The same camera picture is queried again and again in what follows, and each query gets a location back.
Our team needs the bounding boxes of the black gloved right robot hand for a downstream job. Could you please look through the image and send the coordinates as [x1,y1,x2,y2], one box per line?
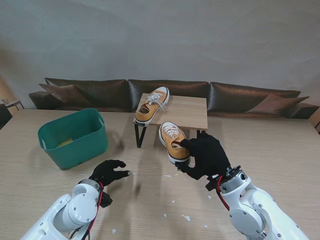
[174,133,232,181]

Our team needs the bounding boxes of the red cable on arm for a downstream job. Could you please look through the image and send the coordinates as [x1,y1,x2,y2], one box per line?
[216,176,231,212]
[87,182,105,238]

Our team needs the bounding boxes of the green plastic basket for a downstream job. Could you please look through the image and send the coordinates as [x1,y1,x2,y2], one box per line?
[37,107,109,171]

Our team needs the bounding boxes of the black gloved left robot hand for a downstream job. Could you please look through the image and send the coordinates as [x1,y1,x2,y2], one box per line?
[89,159,132,187]

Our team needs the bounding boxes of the red cable on right arm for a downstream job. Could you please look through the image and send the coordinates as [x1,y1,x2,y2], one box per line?
[216,176,231,212]

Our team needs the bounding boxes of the wooden brush pale bristles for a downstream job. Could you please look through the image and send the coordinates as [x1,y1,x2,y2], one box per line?
[56,136,75,149]

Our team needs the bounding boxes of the small wooden side table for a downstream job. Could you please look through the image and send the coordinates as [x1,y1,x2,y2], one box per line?
[0,98,25,111]

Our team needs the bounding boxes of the brown leather cushion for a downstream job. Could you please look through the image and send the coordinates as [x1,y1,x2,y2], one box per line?
[38,83,92,106]
[246,93,310,115]

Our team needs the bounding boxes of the red cable on left arm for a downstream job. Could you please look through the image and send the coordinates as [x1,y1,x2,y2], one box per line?
[87,182,105,238]

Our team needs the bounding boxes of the dark brown leather sofa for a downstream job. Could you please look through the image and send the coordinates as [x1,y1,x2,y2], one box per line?
[28,77,320,120]

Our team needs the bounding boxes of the small wooden table black legs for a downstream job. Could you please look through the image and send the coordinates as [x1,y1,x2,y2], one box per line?
[132,92,209,149]

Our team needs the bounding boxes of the yellow canvas sneaker white laces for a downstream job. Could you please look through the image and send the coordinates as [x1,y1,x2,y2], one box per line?
[134,86,171,127]
[158,121,193,166]

